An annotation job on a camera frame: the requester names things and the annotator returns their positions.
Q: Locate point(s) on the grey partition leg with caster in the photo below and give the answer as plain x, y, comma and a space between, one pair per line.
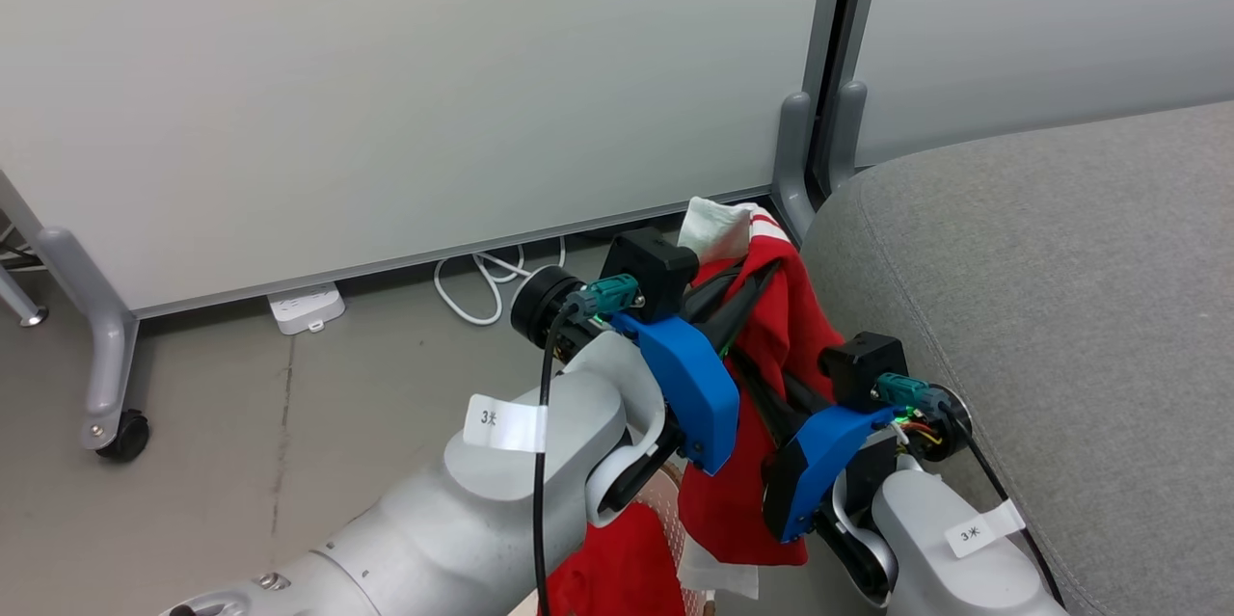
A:
96, 327

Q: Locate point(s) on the white power strip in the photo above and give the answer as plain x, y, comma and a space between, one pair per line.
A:
307, 308

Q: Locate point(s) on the grey fabric sofa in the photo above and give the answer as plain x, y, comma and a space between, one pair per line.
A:
1051, 336

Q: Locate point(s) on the narrow white partition panel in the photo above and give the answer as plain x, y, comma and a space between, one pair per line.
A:
1041, 18

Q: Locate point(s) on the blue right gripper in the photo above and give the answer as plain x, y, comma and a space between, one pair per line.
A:
819, 462

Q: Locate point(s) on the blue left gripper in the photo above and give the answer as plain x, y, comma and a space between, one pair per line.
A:
694, 385

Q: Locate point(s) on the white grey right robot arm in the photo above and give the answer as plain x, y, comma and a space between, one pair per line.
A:
945, 568

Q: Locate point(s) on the wide white partition panel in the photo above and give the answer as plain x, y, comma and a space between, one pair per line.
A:
386, 86

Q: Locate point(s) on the white flat cloth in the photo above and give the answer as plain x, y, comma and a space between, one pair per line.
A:
718, 575

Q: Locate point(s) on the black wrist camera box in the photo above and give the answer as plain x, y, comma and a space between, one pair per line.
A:
651, 274
863, 367

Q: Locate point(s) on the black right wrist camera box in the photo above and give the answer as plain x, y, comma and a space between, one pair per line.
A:
863, 367

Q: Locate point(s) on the red garment with white stripes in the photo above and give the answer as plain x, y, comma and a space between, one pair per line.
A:
781, 327

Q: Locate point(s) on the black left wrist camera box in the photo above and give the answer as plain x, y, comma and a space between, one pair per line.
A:
651, 274

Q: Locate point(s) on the plain red garment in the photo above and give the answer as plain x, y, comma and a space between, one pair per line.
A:
617, 568

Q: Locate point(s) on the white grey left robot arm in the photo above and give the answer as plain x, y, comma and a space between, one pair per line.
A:
463, 520

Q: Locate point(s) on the pink mesh laundry basket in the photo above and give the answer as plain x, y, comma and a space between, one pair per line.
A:
667, 500

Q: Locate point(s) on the white crumpled cloth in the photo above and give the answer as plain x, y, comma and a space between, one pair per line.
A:
715, 228

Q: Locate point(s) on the grey stand leg with foot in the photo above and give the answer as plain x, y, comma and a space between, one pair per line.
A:
19, 298

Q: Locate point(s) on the black caster wheel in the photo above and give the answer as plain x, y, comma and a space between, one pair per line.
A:
125, 436

